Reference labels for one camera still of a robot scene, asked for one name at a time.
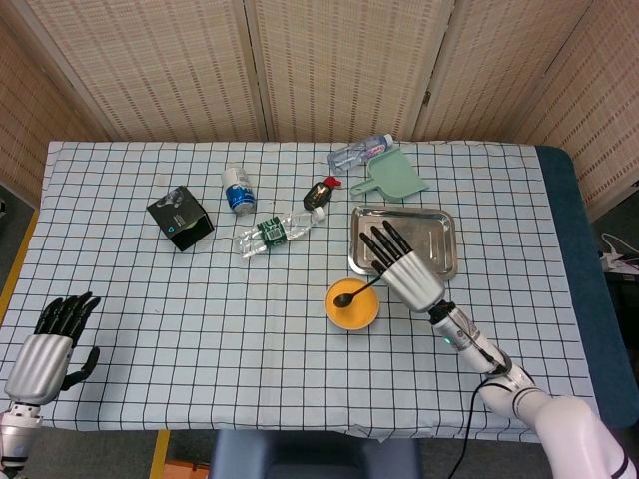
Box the white cables and power strip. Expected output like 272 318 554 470
598 232 639 274

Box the clear bottle pink label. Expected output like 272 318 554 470
326 133 395 175

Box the white bowl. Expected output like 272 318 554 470
324 276 381 333

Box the black spoon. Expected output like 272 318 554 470
332 277 383 309

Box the stainless steel tray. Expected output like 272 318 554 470
347 205 459 279

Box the black cardboard box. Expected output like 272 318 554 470
146 185 216 253

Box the clear bottle green label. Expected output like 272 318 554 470
234 207 328 259

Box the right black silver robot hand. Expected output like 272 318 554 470
358 219 446 314

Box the green plastic dustpan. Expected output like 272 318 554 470
348 147 431 202

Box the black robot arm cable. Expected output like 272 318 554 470
445 318 505 479

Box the woven folding screen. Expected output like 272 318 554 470
0 0 639 221

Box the blue checked tablecloth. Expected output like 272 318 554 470
0 139 595 443

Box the small white blue bottle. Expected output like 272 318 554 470
221 166 259 217

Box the small black bottle red cap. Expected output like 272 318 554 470
302 175 344 211

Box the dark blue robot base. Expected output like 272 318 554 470
209 427 423 479

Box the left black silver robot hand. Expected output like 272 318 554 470
3 291 102 406

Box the orange object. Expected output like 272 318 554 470
163 459 211 479

